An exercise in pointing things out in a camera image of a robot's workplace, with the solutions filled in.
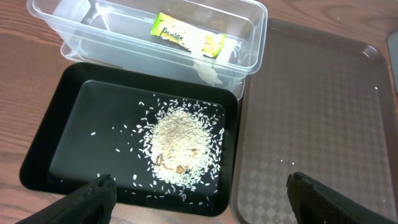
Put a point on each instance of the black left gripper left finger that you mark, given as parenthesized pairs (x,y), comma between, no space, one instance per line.
(91,203)

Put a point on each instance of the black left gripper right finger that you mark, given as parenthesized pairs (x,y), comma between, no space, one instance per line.
(312,202)

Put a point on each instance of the cooked rice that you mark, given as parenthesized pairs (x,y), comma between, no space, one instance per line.
(170,148)

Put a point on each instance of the white tissue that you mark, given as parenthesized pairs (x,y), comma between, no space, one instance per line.
(208,67)

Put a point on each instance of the green orange snack wrapper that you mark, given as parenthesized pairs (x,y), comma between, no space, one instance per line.
(175,30)

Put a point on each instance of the grey dishwasher rack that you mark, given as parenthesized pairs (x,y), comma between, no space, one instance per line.
(392,43)

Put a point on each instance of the dark brown tray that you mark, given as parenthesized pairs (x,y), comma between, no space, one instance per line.
(321,104)

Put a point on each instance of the black plastic bin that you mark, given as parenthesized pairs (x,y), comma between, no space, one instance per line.
(60,160)

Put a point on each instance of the clear plastic bin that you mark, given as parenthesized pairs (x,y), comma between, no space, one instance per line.
(117,34)

